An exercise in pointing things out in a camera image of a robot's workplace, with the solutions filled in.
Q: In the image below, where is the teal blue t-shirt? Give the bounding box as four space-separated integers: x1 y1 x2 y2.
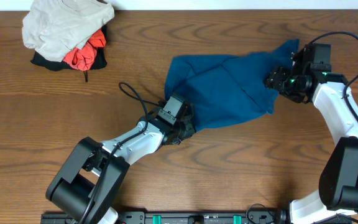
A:
164 39 300 131

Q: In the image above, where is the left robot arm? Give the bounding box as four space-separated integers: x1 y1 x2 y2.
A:
45 95 196 223

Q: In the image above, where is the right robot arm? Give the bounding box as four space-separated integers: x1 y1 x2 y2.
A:
264 43 358 223

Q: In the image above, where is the red-orange garment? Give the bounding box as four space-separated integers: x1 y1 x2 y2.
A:
63 29 107 72

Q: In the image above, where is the black garment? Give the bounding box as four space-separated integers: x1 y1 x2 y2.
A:
30 25 108 82

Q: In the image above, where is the beige crumpled garment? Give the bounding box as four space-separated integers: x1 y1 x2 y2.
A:
22 0 114 62

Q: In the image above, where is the black mounting rail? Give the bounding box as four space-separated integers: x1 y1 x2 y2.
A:
40 208 353 224

